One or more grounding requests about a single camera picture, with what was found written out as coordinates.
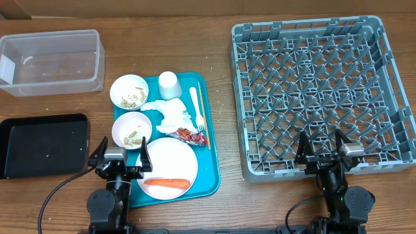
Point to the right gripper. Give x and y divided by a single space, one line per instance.
316 163

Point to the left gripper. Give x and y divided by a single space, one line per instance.
136 171

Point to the pink bowl with food scraps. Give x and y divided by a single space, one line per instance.
130 128

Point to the orange carrot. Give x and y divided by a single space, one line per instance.
170 183

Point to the white bowl with food scraps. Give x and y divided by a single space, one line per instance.
129 92

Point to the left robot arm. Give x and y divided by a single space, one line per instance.
108 207

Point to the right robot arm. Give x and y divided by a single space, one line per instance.
348 207

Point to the grey dishwasher rack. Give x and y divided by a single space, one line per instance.
317 76

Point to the pink round plate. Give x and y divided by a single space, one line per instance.
171 159

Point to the crumpled white napkin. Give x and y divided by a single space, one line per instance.
175 115

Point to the teal serving tray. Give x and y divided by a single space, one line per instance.
208 179

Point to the black plastic bin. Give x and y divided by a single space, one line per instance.
44 145

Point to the red snack wrapper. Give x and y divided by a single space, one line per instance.
188 137

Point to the white plastic cup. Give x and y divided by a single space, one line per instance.
169 86

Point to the white plastic fork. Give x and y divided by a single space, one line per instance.
199 119

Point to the wooden chopstick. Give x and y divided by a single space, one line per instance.
204 117

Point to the clear plastic bin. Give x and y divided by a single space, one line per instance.
50 63

